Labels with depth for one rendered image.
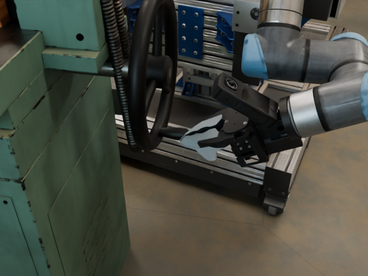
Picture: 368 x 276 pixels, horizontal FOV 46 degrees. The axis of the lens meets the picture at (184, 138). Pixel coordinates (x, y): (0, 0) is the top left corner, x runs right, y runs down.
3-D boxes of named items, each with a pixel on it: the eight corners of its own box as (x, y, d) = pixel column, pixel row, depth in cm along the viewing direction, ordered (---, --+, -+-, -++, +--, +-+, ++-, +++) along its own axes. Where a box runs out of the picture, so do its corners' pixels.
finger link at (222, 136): (199, 154, 75) (246, 141, 71) (195, 148, 74) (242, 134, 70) (203, 136, 78) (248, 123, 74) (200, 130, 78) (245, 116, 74)
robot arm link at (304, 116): (313, 105, 65) (312, 75, 71) (283, 114, 67) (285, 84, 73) (328, 142, 68) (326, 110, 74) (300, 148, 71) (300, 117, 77)
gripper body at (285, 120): (237, 170, 77) (304, 154, 71) (216, 134, 72) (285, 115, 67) (241, 141, 82) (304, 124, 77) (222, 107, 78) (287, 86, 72)
